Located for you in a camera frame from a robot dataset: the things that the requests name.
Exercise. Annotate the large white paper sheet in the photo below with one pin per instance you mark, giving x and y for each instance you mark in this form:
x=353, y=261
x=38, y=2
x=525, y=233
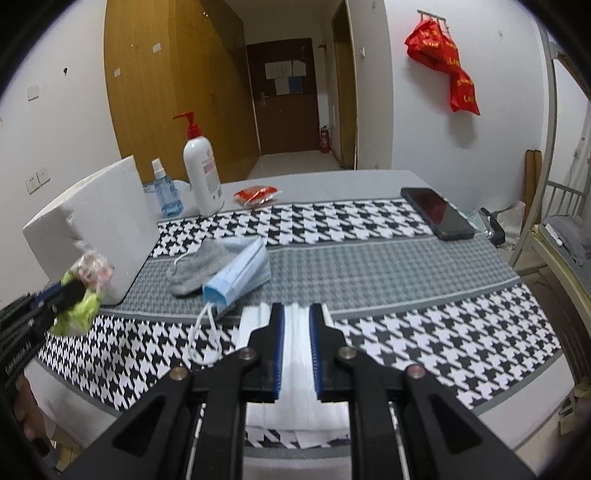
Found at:
x=278, y=69

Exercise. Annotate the white wall socket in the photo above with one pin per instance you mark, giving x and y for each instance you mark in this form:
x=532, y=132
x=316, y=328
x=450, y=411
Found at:
x=32, y=185

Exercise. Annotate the blue face mask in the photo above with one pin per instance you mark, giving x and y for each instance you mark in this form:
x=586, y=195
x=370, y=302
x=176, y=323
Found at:
x=235, y=277

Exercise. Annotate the white foam box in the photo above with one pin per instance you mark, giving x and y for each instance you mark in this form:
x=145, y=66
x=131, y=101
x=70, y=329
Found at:
x=106, y=221

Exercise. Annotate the black curved object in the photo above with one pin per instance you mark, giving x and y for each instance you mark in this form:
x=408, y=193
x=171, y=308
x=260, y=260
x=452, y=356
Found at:
x=496, y=230

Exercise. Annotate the blue paper sheet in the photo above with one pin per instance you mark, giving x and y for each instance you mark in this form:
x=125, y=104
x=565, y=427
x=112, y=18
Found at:
x=294, y=85

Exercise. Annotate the white red pump lotion bottle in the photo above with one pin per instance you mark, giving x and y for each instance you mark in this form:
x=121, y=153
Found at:
x=203, y=175

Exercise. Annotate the red fire extinguisher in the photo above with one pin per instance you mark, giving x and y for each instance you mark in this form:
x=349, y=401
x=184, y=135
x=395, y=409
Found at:
x=325, y=138

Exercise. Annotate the light wooden door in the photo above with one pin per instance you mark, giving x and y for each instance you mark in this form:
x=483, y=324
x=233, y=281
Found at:
x=344, y=92

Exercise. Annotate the wooden wardrobe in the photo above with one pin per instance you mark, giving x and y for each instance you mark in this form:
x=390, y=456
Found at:
x=184, y=69

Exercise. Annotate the dark brown door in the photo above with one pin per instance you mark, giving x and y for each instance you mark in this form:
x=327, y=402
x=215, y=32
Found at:
x=286, y=120

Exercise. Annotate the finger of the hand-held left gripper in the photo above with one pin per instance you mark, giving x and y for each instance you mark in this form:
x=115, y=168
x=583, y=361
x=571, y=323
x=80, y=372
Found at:
x=51, y=291
x=71, y=295

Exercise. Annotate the red plastic bag bundle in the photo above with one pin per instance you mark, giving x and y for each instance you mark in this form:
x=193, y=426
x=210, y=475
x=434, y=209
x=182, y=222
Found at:
x=438, y=50

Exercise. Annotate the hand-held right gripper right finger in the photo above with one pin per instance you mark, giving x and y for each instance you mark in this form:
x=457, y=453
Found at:
x=316, y=350

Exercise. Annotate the wooden planks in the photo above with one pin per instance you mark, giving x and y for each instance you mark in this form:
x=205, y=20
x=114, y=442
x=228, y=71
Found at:
x=532, y=180

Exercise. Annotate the black smartphone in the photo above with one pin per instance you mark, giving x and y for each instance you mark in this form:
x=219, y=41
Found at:
x=436, y=212

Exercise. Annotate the metal wall hook rack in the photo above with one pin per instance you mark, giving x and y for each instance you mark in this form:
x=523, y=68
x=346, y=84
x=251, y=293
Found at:
x=433, y=14

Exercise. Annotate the clear plastic package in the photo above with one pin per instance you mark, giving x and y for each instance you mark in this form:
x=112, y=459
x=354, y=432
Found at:
x=475, y=217

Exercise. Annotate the person's left hand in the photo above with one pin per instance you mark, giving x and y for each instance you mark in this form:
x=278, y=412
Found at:
x=25, y=406

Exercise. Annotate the blue spray bottle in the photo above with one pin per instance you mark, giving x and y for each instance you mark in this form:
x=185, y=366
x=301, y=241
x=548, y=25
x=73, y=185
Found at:
x=167, y=198

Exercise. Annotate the white plastic bag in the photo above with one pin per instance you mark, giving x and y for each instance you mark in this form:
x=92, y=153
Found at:
x=515, y=217

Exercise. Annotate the white face mask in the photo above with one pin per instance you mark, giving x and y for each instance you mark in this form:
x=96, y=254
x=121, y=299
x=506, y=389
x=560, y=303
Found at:
x=295, y=350

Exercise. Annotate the metal bunk bed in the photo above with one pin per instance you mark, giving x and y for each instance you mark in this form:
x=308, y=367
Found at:
x=565, y=281

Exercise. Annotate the red snack packet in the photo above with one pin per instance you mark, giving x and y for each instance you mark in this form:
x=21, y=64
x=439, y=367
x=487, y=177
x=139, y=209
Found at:
x=256, y=194

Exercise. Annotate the grey folded clothing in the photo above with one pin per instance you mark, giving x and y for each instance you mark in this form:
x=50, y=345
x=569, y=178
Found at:
x=570, y=235

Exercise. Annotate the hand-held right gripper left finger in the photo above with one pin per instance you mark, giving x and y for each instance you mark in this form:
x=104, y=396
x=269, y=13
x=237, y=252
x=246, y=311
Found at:
x=277, y=350

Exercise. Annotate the white blank wall plate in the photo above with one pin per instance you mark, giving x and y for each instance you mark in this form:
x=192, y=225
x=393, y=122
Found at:
x=33, y=93

